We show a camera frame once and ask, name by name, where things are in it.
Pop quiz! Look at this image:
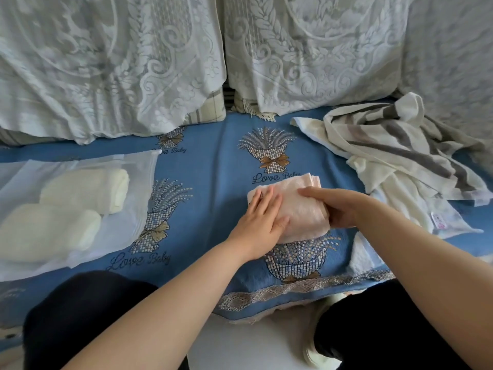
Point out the person's left hand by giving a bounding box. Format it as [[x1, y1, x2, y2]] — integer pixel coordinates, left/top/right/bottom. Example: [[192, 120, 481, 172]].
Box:
[[226, 184, 290, 263]]

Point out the person's right hand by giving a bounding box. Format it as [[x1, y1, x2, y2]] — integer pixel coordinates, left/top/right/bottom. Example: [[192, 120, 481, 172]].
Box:
[[298, 186, 373, 229]]

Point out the pink towel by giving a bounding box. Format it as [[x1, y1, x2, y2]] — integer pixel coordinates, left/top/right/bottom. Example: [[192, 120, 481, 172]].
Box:
[[246, 172, 332, 245]]

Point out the person's left forearm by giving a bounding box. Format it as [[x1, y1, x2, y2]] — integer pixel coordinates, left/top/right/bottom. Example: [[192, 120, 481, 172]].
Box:
[[61, 234, 252, 370]]

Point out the person's right forearm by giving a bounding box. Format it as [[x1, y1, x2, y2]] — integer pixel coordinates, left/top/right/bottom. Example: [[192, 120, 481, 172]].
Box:
[[356, 196, 493, 370]]

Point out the blue wheat print sofa cover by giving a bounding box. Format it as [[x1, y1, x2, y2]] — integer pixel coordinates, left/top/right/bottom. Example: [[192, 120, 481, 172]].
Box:
[[0, 97, 493, 343]]

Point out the beige fringed sofa cushion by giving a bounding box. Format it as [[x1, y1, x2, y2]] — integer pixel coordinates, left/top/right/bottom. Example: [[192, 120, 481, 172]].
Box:
[[224, 88, 278, 122]]

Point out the grey striped white towel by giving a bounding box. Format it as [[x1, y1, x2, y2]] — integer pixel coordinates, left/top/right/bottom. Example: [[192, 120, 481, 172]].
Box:
[[290, 92, 493, 207]]

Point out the plaid sofa cushion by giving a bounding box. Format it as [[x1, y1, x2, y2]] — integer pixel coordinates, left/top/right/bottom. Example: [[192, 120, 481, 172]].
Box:
[[183, 88, 228, 126]]

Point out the cream fabric sofa edge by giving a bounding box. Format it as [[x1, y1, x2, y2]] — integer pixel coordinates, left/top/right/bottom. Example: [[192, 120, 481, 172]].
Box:
[[266, 294, 343, 370]]

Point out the white mesh laundry bag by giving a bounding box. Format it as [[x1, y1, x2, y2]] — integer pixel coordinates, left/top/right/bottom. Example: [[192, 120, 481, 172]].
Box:
[[0, 149, 163, 282]]

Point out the person's right leg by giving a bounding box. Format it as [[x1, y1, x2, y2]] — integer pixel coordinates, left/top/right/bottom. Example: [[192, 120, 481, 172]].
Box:
[[313, 278, 475, 370]]

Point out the person's leg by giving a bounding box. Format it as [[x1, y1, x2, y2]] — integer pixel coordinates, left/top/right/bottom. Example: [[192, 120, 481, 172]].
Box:
[[313, 278, 475, 370], [22, 270, 190, 370]]

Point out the white lace cushion cover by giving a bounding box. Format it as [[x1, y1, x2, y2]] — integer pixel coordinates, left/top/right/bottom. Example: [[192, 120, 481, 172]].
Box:
[[221, 0, 418, 117], [0, 0, 228, 146]]

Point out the rolled white towel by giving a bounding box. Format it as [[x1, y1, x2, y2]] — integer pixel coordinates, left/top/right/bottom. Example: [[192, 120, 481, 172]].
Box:
[[39, 168, 130, 215], [0, 204, 102, 263]]

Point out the white lace armrest cover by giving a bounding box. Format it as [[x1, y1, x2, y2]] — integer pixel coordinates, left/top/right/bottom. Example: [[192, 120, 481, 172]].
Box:
[[397, 0, 493, 178]]

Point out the person's left leg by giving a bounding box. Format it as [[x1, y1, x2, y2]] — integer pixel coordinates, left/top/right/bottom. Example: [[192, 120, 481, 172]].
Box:
[[22, 270, 190, 370]]

